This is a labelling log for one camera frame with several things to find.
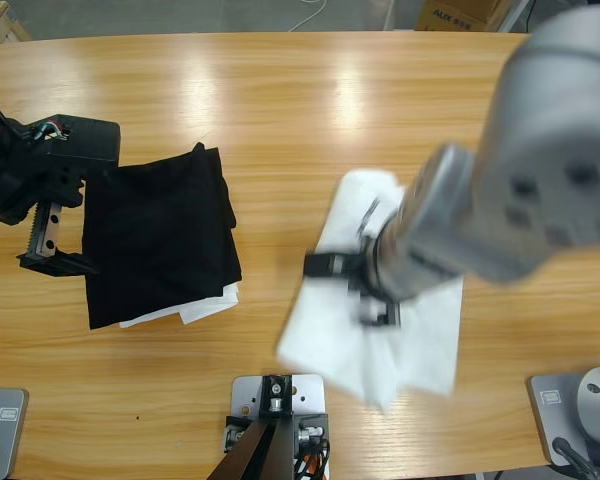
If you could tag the white metal leg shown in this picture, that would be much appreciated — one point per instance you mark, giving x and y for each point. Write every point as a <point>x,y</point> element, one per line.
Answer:
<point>517,15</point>

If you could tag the white mounting block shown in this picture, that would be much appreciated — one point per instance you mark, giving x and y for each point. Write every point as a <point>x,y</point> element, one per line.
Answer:
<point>310,395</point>

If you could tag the black garment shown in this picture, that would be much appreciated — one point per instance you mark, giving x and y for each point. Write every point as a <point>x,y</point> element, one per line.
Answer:
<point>155,235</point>

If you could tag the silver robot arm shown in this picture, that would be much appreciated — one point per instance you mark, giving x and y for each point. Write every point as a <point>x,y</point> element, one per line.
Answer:
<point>530,150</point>

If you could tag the cardboard box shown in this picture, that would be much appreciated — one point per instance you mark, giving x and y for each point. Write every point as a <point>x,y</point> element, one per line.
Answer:
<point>460,15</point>

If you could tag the wooden pallet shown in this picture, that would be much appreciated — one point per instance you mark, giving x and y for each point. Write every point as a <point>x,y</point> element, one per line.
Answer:
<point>0,20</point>

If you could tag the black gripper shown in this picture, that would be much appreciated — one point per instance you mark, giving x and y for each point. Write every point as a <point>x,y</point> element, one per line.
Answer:
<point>10,180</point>
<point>370,280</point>

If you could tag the grey metal leg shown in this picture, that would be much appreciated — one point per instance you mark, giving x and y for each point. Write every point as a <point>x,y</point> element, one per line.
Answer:
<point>389,15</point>

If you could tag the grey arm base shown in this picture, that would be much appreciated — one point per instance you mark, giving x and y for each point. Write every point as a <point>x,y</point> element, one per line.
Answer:
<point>5,435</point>
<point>550,415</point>

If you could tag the dark camera post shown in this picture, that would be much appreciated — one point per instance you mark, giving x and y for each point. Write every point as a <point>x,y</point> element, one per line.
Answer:
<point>275,450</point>

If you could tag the white t-shirt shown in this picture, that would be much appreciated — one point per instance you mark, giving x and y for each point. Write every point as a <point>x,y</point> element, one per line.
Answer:
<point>340,340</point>

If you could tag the black clamp block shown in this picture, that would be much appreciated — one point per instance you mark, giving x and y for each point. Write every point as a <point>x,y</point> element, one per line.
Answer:
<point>237,432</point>
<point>312,430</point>

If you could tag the white garment stack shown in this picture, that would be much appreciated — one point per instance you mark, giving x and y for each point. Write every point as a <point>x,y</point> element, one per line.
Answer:
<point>205,307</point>

